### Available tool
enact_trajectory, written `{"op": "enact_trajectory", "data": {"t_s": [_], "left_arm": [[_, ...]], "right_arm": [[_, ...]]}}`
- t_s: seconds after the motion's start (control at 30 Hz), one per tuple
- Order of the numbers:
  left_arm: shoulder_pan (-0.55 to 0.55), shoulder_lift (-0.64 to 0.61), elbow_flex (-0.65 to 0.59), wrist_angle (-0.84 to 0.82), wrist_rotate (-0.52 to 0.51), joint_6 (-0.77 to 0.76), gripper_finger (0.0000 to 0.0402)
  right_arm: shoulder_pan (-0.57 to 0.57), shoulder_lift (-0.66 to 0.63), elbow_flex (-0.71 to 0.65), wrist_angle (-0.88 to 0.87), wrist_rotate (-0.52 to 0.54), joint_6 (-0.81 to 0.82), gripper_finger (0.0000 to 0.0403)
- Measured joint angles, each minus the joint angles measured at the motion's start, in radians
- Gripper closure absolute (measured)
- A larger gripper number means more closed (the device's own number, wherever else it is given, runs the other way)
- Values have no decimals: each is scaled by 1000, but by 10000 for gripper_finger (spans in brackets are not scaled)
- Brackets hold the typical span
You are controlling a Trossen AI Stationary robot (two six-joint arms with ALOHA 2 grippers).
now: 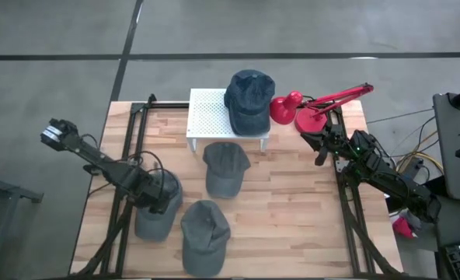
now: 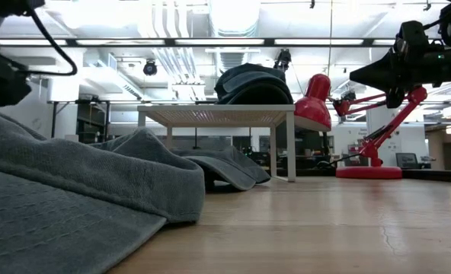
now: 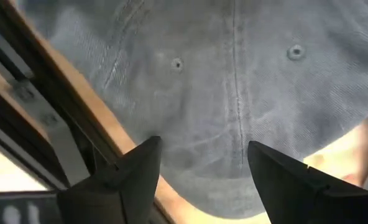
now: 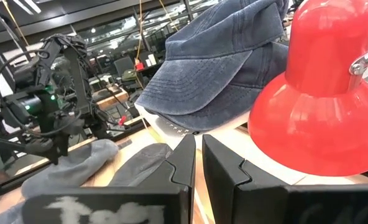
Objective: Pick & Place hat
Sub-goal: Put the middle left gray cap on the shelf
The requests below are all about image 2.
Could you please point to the white ceiling light strip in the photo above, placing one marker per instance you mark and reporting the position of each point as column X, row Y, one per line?
column 219, row 41
column 318, row 41
column 120, row 42

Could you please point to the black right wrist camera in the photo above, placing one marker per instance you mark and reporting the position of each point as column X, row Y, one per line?
column 412, row 34

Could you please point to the ceiling air vent grille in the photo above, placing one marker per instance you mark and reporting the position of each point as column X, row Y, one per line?
column 231, row 59

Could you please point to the grey towel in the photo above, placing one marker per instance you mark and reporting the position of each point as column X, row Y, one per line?
column 77, row 182
column 248, row 70

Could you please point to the grey baseball cap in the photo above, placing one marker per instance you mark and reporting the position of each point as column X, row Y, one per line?
column 229, row 167

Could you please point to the black computer monitor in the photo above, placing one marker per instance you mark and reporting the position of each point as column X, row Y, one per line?
column 406, row 160

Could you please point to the dark blue baseball cap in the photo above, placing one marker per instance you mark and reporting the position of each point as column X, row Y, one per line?
column 260, row 95

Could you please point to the red desk lamp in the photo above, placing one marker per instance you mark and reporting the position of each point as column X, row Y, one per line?
column 313, row 110

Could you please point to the white perforated metal shelf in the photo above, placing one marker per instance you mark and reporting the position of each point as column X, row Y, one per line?
column 218, row 108

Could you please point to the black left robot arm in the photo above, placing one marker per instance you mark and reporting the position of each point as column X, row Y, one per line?
column 4, row 4

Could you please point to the black ceiling spotlight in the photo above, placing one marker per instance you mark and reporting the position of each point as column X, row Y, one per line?
column 150, row 67
column 282, row 59

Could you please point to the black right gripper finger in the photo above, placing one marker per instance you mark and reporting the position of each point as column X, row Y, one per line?
column 381, row 74
column 396, row 98

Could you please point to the round ceiling air duct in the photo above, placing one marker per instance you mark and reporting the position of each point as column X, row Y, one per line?
column 233, row 19

